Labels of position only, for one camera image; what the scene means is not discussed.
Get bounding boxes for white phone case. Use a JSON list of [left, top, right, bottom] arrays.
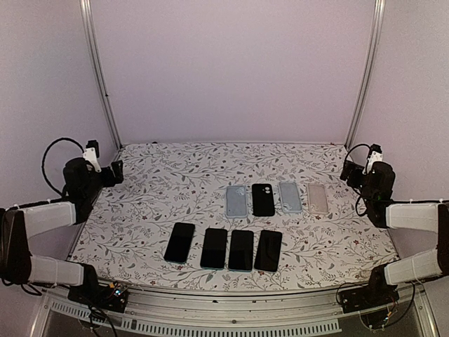
[[307, 183, 329, 214]]

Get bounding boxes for light blue case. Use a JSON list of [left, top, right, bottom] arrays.
[[225, 185, 248, 218], [279, 182, 302, 214]]

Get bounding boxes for black phone case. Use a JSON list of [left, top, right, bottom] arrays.
[[251, 183, 275, 217]]

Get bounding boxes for light blue cased phone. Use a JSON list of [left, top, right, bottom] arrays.
[[163, 223, 195, 264]]

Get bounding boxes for bare phone dark screen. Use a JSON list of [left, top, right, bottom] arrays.
[[200, 228, 227, 270]]

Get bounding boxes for phone with dark screen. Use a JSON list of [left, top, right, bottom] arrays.
[[228, 230, 254, 272]]

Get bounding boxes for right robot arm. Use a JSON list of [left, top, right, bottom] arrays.
[[340, 159, 448, 306]]

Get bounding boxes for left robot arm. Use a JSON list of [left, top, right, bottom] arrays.
[[1, 157, 123, 305]]

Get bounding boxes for floral table mat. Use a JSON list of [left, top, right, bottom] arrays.
[[69, 143, 398, 292]]

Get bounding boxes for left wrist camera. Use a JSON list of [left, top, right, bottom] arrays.
[[83, 140, 101, 173]]

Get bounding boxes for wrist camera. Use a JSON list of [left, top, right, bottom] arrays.
[[364, 144, 383, 174], [83, 140, 101, 173]]

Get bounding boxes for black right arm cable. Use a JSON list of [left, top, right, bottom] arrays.
[[345, 143, 373, 169]]

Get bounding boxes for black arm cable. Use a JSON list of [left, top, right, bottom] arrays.
[[41, 137, 88, 196], [345, 143, 373, 169]]

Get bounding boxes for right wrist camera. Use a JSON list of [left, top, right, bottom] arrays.
[[364, 144, 383, 174]]

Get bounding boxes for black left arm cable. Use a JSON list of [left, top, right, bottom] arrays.
[[41, 137, 88, 196]]

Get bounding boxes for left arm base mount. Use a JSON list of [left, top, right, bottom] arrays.
[[67, 282, 129, 313]]

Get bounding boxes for aluminium left corner post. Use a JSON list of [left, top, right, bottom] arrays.
[[79, 0, 123, 150]]

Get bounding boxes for aluminium corner post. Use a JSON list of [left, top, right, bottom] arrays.
[[79, 0, 123, 150], [344, 0, 386, 149]]

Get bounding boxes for aluminium right corner post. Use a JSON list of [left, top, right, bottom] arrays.
[[344, 0, 386, 149]]

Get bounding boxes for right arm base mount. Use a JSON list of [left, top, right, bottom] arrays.
[[335, 282, 399, 330]]

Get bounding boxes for aluminium front rail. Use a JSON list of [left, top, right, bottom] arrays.
[[30, 284, 440, 336]]

